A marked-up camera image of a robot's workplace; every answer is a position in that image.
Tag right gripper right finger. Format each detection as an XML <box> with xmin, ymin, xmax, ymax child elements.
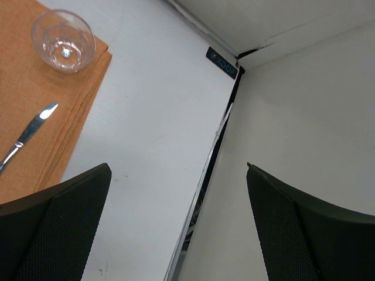
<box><xmin>246</xmin><ymin>164</ymin><xmax>374</xmax><ymax>280</ymax></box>

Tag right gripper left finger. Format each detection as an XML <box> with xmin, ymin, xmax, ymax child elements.
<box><xmin>1</xmin><ymin>163</ymin><xmax>112</xmax><ymax>280</ymax></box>

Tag silver table knife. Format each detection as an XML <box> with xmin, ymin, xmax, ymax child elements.
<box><xmin>1</xmin><ymin>102</ymin><xmax>59</xmax><ymax>174</ymax></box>

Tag orange cloth napkin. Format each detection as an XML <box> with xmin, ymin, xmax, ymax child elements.
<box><xmin>1</xmin><ymin>1</ymin><xmax>111</xmax><ymax>203</ymax></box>

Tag clear drinking glass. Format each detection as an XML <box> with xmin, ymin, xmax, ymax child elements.
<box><xmin>31</xmin><ymin>9</ymin><xmax>97</xmax><ymax>74</ymax></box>

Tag black logo label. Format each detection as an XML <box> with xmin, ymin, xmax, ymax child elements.
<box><xmin>206</xmin><ymin>47</ymin><xmax>238</xmax><ymax>79</ymax></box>

